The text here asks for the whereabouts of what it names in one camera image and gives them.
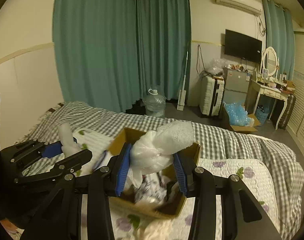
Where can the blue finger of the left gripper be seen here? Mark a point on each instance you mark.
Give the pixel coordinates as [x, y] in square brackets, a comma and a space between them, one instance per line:
[66, 166]
[56, 148]

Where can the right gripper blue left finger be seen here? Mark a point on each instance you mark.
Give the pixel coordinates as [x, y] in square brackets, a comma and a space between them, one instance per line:
[122, 167]

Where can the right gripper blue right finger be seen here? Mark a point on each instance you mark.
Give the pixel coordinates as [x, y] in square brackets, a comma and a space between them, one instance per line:
[180, 174]

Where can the white fluffy plush toy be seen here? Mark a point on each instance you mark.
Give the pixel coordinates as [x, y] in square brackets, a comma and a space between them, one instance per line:
[67, 139]

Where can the floral black white tissue pack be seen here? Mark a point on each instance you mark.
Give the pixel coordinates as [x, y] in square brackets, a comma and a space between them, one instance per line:
[152, 190]

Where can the person's hand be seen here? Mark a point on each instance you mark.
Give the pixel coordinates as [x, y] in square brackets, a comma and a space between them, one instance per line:
[10, 227]

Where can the brown cardboard box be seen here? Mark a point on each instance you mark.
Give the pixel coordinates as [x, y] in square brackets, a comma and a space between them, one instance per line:
[168, 210]

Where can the white floral quilt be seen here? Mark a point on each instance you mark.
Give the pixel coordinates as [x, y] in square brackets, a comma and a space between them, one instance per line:
[129, 224]

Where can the grey checked bed sheet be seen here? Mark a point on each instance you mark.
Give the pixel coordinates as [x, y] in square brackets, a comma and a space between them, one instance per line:
[216, 143]

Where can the clear water jug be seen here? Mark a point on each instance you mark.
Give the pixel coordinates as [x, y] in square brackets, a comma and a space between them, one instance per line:
[154, 103]

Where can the box of blue plastic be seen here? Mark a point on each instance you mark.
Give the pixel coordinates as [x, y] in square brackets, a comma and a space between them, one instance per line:
[235, 118]

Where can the white floor mop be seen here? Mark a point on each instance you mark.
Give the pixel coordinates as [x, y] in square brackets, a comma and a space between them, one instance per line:
[182, 93]

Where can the white suitcase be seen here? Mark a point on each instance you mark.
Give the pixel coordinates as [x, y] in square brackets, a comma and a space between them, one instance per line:
[211, 95]

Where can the small silver refrigerator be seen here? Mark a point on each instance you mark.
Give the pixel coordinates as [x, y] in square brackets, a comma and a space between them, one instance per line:
[236, 86]

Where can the white dressing table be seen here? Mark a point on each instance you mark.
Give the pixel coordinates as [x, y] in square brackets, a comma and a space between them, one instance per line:
[259, 93]

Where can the large teal curtain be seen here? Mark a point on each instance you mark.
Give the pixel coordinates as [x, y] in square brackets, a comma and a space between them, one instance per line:
[109, 53]

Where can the white louvred wardrobe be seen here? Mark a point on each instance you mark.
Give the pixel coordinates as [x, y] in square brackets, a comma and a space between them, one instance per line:
[296, 122]

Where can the white oval vanity mirror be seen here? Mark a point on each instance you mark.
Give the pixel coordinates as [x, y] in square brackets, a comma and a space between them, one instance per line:
[269, 66]

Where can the teal window curtain right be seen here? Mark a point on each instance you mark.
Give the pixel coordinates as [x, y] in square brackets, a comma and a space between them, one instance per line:
[280, 35]

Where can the white air conditioner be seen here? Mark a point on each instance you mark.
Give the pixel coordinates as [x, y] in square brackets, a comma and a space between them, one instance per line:
[251, 6]

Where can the black wall television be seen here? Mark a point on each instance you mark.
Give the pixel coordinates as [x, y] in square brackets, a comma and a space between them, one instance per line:
[243, 46]

